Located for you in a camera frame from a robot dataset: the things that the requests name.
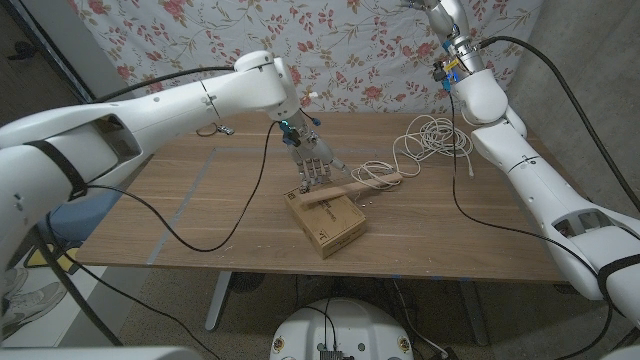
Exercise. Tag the small silver adapter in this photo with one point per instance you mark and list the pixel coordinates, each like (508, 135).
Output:
(226, 130)

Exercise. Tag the floral backdrop cloth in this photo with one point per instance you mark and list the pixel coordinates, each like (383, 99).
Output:
(350, 50)

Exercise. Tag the blue padded stool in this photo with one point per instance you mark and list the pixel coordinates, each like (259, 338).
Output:
(80, 215)

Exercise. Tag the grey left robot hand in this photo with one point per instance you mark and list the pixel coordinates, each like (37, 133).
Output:
(312, 152)

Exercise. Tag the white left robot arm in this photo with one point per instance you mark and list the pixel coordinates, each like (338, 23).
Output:
(125, 120)

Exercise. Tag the dark round floor fan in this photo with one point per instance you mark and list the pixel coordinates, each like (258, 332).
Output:
(247, 282)

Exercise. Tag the white robot torso base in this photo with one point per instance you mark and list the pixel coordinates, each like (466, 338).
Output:
(345, 325)

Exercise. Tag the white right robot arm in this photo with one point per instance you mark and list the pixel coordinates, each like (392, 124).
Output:
(540, 180)

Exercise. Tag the brown cardboard box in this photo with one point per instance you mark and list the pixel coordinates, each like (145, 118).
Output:
(327, 225)

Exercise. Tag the yellow black foot pedal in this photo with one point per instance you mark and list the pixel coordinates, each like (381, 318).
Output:
(70, 265)
(39, 257)

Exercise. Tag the grey sneaker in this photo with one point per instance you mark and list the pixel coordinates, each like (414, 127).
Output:
(30, 305)
(12, 281)

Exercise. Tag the wooden slat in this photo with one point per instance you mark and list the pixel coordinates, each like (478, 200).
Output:
(350, 190)

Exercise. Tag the white table leg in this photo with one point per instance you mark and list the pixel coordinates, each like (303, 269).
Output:
(475, 315)
(218, 300)

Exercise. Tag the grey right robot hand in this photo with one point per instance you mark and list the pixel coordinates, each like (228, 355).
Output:
(452, 22)

